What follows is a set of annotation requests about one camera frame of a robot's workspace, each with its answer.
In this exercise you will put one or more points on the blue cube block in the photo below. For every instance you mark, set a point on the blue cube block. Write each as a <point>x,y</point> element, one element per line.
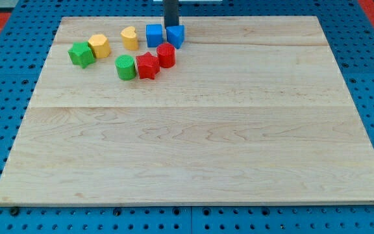
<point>154,35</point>

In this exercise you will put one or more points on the red star block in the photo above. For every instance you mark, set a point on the red star block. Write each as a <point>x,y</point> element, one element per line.
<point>148,66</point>

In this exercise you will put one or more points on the green star block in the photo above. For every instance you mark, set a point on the green star block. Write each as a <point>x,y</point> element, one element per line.
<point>81,54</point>

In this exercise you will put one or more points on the light wooden board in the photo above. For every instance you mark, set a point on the light wooden board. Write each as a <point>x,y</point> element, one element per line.
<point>255,112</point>

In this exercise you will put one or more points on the red cylinder block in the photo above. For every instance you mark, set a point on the red cylinder block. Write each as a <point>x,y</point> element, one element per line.
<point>166,55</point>

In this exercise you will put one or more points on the green cylinder block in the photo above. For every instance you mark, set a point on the green cylinder block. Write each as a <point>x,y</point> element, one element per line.
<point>125,66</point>

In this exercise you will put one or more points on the blue triangular prism block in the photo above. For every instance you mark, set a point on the blue triangular prism block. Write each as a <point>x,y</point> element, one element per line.
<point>175,35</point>

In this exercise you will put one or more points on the yellow heart block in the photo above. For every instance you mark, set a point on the yellow heart block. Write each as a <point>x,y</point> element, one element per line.
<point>130,38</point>

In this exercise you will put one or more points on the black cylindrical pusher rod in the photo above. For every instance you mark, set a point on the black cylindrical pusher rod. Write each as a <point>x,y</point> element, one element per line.
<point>171,13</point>

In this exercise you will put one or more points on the yellow hexagon block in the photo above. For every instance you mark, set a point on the yellow hexagon block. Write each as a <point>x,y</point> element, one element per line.
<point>100,46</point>

